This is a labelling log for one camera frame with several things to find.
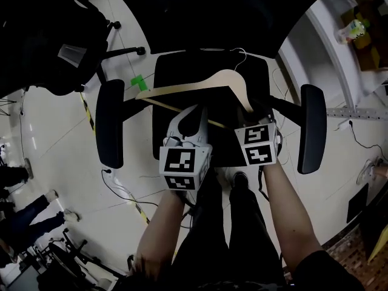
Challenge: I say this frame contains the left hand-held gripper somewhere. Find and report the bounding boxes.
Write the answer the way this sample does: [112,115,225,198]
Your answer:
[159,104,213,192]

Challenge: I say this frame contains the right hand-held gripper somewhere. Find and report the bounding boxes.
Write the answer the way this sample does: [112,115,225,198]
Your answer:
[234,116,283,167]

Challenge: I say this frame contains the wooden hanger with metal hook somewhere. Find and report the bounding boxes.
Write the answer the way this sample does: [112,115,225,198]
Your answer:
[134,47,256,130]

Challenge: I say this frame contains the person's right forearm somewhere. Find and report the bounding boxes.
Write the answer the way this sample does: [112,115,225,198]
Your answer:
[261,158,324,273]

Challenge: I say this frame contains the person's left forearm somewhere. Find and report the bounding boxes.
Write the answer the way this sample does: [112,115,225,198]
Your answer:
[134,189,186,276]

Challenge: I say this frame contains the person's black shoe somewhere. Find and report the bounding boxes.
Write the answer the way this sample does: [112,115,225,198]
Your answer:
[232,171,250,191]

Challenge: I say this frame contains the black mesh office chair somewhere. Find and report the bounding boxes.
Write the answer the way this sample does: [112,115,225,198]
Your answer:
[95,0,339,176]
[0,0,147,97]

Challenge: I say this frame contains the green floor tape mark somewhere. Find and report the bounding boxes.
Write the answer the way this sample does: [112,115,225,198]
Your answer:
[130,75,150,92]

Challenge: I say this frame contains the person's black trousers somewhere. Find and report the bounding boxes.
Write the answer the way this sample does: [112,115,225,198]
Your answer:
[172,167,286,291]

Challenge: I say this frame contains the person's black shirt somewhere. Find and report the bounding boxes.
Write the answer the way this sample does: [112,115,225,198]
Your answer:
[293,249,366,291]

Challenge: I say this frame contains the cardboard box with yellow print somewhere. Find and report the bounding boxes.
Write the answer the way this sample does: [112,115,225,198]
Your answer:
[340,0,388,73]

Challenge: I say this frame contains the green label drink bottle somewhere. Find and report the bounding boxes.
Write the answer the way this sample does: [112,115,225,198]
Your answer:
[334,19,368,45]

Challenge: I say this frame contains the black floor cable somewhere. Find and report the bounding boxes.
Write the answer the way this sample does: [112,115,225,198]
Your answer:
[348,119,388,155]
[101,168,159,208]

